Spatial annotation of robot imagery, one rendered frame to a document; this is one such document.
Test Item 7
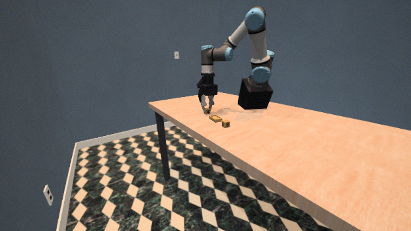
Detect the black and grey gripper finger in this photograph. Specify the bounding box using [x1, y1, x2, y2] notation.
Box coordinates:
[198, 90, 207, 113]
[208, 95, 215, 111]

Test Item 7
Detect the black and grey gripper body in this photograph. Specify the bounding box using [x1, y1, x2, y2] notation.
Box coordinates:
[200, 73, 218, 96]

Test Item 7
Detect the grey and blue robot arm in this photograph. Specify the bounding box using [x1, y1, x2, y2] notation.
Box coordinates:
[201, 6, 274, 90]

